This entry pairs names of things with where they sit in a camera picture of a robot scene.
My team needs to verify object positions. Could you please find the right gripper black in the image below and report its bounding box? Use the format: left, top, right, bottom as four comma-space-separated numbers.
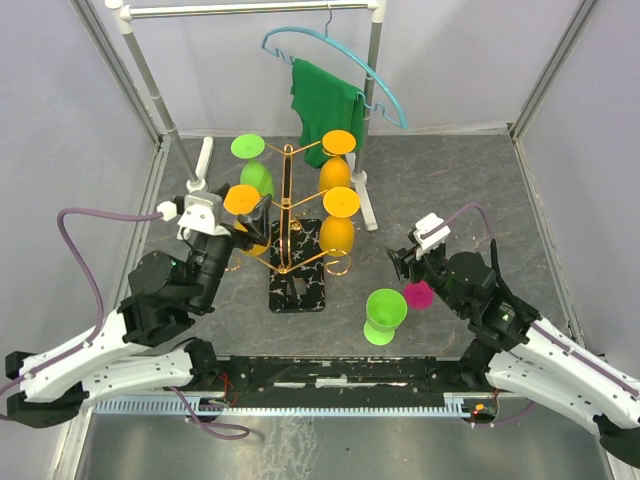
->
385, 241, 468, 317

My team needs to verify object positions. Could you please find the orange wine glass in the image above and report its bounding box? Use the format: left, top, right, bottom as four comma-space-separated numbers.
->
224, 184, 270, 257
319, 187, 360, 257
318, 130, 356, 192

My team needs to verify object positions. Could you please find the pink wine glass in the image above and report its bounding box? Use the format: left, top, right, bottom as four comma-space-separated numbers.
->
402, 280, 434, 310

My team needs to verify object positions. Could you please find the lime green wine glass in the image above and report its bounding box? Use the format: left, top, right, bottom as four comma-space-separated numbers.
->
231, 133, 275, 196

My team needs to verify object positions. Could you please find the gold wine glass rack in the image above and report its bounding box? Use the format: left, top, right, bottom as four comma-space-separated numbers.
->
245, 142, 352, 313

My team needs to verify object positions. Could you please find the silver white clothes rail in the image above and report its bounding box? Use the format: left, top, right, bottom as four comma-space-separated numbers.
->
103, 0, 389, 232

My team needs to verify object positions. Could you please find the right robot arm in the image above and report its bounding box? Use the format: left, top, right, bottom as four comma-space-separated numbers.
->
387, 213, 639, 467

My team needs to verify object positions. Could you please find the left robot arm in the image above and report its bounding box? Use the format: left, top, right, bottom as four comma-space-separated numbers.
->
1, 184, 241, 429

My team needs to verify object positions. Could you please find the green cloth on hanger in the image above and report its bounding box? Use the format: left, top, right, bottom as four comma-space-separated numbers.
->
290, 59, 365, 151

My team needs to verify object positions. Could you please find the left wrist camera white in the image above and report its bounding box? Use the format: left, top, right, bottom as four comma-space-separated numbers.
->
156, 191, 231, 240

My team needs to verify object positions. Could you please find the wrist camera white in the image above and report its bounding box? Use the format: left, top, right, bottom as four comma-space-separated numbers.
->
156, 191, 231, 240
409, 213, 451, 260

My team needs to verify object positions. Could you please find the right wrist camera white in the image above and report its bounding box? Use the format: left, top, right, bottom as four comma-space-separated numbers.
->
409, 213, 451, 260

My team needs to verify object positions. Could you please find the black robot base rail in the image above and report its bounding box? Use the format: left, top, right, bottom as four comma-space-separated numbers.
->
162, 355, 519, 410

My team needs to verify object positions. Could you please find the teal wire clothes hanger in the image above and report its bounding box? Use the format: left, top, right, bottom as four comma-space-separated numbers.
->
260, 2, 409, 130

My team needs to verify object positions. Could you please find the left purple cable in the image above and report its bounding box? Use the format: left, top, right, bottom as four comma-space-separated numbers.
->
0, 207, 251, 440

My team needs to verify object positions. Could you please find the light blue cable duct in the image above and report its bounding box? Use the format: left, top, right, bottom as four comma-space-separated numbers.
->
93, 394, 471, 420

